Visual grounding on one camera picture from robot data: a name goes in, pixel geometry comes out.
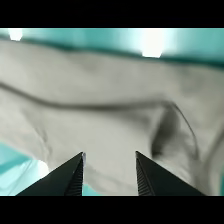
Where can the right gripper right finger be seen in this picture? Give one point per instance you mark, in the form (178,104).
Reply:
(156,181)

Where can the beige shirt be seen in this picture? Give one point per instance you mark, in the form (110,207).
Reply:
(110,100)

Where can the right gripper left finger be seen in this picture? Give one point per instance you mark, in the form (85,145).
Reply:
(65,180)

